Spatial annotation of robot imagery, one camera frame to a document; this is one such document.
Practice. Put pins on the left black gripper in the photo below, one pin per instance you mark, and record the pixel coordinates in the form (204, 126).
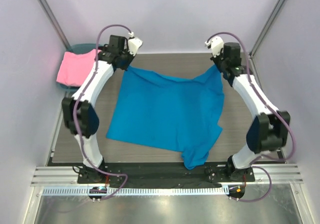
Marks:
(125, 62)

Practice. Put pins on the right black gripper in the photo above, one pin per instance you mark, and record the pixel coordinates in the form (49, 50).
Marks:
(220, 65)

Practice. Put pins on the blue t shirt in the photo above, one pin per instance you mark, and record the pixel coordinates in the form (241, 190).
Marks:
(171, 113)

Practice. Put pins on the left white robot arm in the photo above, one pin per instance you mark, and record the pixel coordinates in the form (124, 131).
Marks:
(79, 114)

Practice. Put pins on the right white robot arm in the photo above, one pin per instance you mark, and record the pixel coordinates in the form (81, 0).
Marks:
(269, 129)

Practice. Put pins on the teal plastic basin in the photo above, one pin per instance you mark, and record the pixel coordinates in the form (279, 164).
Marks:
(76, 49)

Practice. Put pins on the pink folded t shirt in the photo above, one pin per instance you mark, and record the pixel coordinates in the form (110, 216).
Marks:
(75, 68)

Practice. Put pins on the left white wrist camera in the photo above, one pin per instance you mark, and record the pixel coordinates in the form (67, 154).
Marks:
(134, 43)

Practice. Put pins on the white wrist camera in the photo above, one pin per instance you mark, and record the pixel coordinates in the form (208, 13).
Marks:
(134, 43)
(215, 44)

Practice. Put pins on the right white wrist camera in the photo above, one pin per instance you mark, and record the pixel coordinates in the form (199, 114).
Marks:
(215, 44)

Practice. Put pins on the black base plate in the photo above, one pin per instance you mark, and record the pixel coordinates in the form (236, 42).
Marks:
(174, 175)

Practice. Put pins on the aluminium frame rail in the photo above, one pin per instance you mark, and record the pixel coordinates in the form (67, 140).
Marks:
(64, 176)

